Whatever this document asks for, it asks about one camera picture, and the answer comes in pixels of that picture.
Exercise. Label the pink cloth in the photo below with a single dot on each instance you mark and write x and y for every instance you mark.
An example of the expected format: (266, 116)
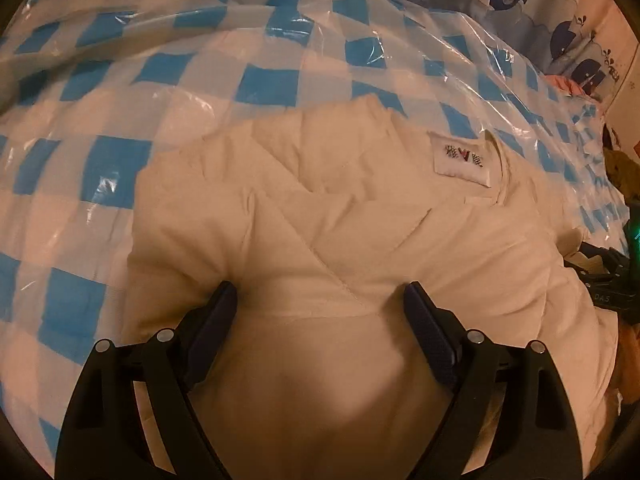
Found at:
(565, 85)

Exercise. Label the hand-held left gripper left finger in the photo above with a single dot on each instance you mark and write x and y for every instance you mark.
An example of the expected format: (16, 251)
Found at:
(216, 322)

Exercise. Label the white down jacket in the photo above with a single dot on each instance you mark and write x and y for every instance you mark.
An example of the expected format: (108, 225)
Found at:
(325, 210)

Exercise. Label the olive brown cloth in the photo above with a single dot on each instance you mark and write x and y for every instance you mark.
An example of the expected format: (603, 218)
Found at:
(619, 165)

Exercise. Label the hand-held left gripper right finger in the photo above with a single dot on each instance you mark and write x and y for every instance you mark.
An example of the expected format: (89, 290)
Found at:
(429, 327)

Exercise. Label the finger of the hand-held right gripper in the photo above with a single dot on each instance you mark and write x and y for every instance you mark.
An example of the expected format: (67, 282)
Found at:
(602, 262)

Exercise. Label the blue checked plastic sheet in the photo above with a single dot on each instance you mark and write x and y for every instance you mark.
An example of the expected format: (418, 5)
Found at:
(100, 160)

